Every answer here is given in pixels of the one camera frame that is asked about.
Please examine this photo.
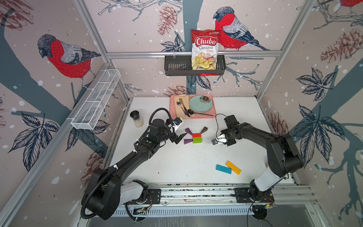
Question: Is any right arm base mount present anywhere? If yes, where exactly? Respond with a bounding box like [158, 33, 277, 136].
[234, 187, 275, 204]

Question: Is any black spoon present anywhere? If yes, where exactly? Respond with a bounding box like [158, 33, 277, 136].
[188, 109, 213, 116]

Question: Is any teal rectangular block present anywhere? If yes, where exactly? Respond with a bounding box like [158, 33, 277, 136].
[216, 165, 232, 175]

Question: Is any white wire wall basket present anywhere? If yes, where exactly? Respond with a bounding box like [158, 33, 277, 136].
[71, 69, 121, 130]

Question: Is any glass shaker black lid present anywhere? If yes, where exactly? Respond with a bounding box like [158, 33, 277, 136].
[130, 110, 144, 128]

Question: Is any mint green flower plate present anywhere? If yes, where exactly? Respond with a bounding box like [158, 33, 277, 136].
[189, 96, 213, 113]

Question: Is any silver spoon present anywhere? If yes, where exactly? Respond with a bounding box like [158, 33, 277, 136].
[176, 101, 184, 111]

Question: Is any purple wedge block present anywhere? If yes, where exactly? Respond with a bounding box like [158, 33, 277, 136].
[185, 128, 193, 135]
[184, 139, 193, 144]

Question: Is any pink serving tray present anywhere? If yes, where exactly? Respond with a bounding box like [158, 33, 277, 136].
[169, 95, 216, 119]

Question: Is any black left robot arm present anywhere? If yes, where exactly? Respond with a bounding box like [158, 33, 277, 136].
[80, 117, 183, 220]

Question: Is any dark brown wedge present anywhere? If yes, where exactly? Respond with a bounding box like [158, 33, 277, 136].
[200, 127, 208, 134]

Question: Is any red rectangular block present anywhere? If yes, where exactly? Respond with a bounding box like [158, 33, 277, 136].
[192, 133, 201, 138]

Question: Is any green rectangular block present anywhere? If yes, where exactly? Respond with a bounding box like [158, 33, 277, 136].
[193, 137, 202, 144]

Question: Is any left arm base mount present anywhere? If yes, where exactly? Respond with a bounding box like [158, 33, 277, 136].
[127, 189, 161, 205]

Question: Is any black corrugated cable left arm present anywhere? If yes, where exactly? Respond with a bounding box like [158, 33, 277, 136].
[80, 107, 174, 219]

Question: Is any Chuba cassava chips bag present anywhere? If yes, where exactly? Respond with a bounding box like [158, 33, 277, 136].
[192, 29, 220, 69]

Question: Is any black wire wall basket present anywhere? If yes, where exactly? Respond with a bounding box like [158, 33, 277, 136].
[164, 55, 226, 76]

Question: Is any iridescent gold purple knife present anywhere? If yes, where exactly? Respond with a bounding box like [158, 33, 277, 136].
[179, 98, 191, 117]

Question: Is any beige cloth napkin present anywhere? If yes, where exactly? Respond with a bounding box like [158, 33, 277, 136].
[170, 95, 193, 119]

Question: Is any yellow rectangular block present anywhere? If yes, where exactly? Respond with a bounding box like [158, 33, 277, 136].
[226, 161, 241, 175]

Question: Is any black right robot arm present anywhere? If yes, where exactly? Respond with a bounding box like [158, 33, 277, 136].
[216, 115, 304, 201]

